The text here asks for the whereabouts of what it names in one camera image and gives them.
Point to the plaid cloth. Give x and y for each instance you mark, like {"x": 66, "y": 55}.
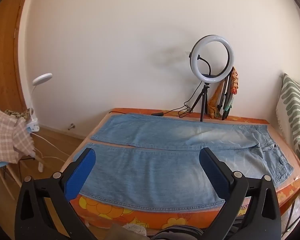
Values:
{"x": 7, "y": 137}

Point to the wooden door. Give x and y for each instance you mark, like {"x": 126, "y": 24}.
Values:
{"x": 2, "y": 55}

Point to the light blue denim pants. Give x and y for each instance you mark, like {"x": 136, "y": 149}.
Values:
{"x": 152, "y": 172}

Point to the metal door stopper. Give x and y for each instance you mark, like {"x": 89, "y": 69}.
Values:
{"x": 71, "y": 127}

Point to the white clip lamp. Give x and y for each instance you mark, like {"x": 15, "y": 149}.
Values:
{"x": 42, "y": 78}

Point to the white green patterned pillow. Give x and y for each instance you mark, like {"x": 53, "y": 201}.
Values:
{"x": 293, "y": 105}

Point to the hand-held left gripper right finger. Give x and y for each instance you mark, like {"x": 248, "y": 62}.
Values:
{"x": 213, "y": 172}

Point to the orange floral bed sheet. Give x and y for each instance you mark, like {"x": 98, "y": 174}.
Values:
{"x": 102, "y": 208}

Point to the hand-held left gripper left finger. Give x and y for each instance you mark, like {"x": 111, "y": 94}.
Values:
{"x": 81, "y": 172}

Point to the black folded stand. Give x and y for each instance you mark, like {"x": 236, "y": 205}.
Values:
{"x": 222, "y": 97}

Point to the black tripod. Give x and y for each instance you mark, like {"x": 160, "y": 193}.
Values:
{"x": 203, "y": 102}

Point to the leopard print cloth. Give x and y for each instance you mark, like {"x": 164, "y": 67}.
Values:
{"x": 15, "y": 113}

